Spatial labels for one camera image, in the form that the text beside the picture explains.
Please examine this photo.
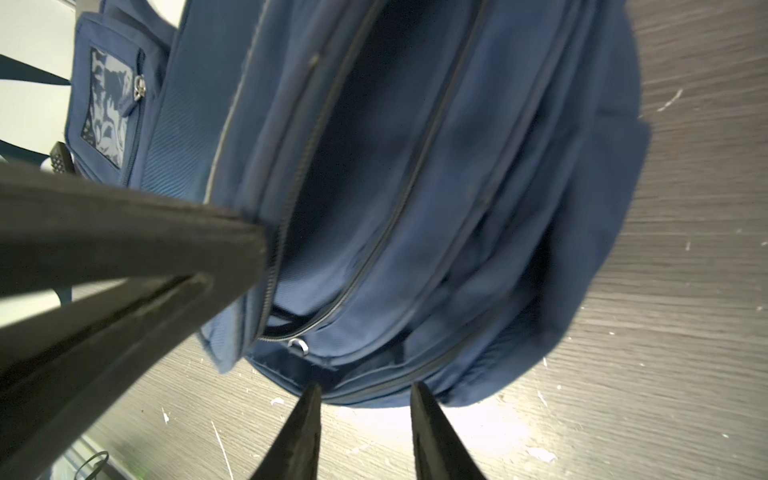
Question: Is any black remote control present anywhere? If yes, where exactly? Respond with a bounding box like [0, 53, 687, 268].
[49, 142, 77, 174]

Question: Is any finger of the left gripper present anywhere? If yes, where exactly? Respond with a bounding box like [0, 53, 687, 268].
[1, 164, 267, 479]

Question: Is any navy blue student backpack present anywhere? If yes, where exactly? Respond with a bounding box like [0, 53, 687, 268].
[65, 1, 650, 408]

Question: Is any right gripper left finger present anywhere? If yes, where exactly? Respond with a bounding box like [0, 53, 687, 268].
[251, 383, 322, 480]

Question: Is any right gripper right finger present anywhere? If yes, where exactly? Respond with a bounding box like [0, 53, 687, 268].
[410, 382, 485, 479]

